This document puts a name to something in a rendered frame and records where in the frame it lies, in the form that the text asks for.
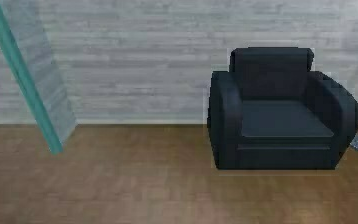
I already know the black armchair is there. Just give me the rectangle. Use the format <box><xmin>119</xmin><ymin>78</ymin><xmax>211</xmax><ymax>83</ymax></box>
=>
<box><xmin>207</xmin><ymin>46</ymin><xmax>358</xmax><ymax>171</ymax></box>

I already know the teal glass panel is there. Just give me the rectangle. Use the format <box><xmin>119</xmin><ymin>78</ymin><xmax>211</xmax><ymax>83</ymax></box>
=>
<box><xmin>0</xmin><ymin>0</ymin><xmax>78</xmax><ymax>156</ymax></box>

